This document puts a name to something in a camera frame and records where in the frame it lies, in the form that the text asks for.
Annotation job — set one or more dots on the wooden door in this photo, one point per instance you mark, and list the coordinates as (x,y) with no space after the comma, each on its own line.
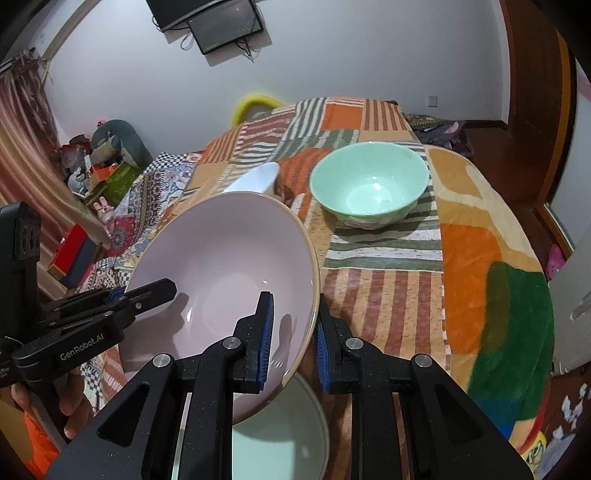
(521,46)

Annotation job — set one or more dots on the green bowl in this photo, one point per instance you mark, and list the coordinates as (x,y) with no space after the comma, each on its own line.
(369,184)

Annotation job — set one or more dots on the red box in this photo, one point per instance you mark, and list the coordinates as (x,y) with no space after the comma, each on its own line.
(69,249)

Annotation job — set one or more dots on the patterned checkered quilt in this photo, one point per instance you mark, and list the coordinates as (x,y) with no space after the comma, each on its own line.
(152,184)

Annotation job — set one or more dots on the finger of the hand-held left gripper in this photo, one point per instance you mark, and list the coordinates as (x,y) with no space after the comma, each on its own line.
(92,302)
(152,293)

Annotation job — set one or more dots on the small black monitor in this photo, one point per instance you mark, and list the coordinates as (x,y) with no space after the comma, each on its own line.
(221,23)

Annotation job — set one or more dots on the person's left hand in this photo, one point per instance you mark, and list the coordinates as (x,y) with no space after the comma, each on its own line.
(76,406)

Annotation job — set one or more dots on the striped brown curtain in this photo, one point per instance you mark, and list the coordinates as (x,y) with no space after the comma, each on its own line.
(18,152)

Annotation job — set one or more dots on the striped patchwork blanket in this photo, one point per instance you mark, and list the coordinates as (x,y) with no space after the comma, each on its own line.
(383,295)

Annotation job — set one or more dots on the white sliding wardrobe door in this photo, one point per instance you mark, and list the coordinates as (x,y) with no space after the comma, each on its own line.
(577,184)

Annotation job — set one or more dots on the yellow foam arch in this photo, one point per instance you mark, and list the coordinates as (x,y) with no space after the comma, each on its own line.
(251,99)

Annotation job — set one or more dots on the black wall television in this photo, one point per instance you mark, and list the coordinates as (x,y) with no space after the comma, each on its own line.
(171,11)

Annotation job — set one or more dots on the dark bag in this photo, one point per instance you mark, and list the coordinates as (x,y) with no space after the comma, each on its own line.
(443,129)

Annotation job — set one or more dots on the pink plush slipper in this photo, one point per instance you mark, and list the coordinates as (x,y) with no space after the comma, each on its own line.
(554,263)

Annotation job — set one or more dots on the pink rabbit plush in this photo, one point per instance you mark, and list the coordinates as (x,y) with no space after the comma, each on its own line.
(107,213)

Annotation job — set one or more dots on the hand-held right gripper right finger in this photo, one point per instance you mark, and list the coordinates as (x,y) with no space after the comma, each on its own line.
(323,355)

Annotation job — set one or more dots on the pink bowl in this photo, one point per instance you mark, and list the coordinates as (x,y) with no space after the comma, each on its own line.
(221,258)

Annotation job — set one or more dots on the green cardboard box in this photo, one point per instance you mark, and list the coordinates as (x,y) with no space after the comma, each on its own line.
(121,177)

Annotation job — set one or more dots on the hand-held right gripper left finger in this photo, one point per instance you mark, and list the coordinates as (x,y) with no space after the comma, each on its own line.
(264,341)

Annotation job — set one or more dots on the white bowl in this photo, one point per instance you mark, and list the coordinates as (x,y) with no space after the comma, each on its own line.
(258,180)

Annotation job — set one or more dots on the green plate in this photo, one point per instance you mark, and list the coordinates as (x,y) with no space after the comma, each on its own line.
(286,438)

